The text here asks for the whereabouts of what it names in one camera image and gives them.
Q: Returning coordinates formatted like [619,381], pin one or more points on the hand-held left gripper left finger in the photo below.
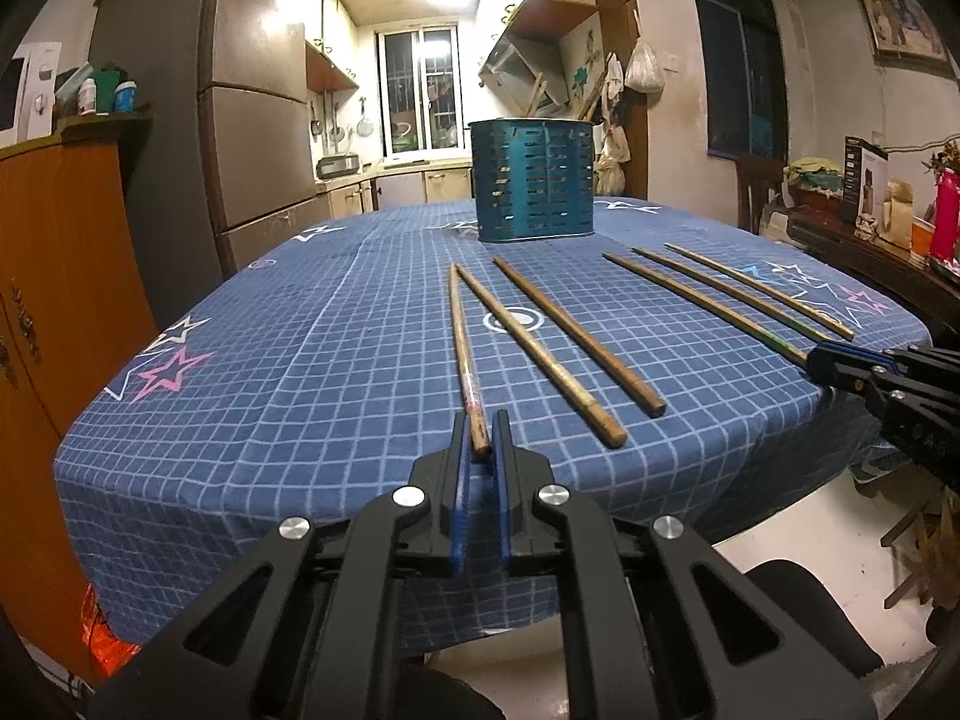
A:
[459,510]

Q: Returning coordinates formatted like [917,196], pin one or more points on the framed wall picture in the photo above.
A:
[904,26]

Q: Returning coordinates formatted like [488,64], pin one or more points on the pale hanging gloves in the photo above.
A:
[611,161]

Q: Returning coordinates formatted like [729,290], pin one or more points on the cream kitchen base cabinet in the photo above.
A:
[405,187]

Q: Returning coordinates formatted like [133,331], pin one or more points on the black product box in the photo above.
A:
[862,180]

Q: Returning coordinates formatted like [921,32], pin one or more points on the green container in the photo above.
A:
[105,91]

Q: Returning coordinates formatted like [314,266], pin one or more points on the dark wooden chair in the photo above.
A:
[757,191]

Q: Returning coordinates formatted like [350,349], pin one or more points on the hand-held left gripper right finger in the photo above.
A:
[504,510]

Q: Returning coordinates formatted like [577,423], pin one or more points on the orange paper cup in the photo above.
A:
[922,238]

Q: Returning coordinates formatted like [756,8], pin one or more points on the wooden stool frame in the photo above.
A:
[915,540]

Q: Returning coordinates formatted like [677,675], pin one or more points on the teal perforated utensil holder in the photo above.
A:
[532,180]

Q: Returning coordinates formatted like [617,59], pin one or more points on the white hanging plastic bag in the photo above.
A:
[645,69]

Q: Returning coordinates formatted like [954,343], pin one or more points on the flower bouquet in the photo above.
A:
[946,157]

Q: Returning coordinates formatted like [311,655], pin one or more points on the silver countertop appliance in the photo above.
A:
[337,167]

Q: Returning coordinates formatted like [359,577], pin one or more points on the hanging kitchen ladle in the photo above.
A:
[337,124]
[315,118]

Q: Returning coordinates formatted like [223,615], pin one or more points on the orange plastic bag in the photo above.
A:
[109,634]

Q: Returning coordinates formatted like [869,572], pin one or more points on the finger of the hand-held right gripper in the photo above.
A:
[877,358]
[840,373]

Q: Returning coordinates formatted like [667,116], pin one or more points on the dark wooden side table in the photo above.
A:
[847,255]

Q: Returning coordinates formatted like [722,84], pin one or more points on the person's dark trouser leg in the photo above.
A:
[817,615]

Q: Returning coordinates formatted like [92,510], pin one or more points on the group of wooden chopsticks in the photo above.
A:
[577,335]

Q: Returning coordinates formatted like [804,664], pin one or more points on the blue lidded jar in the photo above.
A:
[124,99]

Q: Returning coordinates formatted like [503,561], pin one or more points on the blue checked star tablecloth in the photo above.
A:
[300,360]

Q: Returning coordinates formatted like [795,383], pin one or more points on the steel range hood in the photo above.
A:
[517,75]

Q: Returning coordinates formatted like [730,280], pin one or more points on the tan paper bag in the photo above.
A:
[896,214]

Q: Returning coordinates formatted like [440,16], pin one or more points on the kitchen window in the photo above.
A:
[416,90]

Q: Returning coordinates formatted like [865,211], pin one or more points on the dark curtained window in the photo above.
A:
[739,60]

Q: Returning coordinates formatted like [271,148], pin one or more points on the silver refrigerator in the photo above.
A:
[255,127]

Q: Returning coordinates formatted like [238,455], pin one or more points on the hanging round strainer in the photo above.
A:
[364,120]

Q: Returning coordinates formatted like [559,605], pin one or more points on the brown wooden chopstick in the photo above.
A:
[709,309]
[466,360]

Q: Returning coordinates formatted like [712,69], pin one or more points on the orange wooden cabinet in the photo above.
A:
[67,277]

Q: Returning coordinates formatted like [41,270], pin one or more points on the white hanging towel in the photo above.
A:
[613,79]

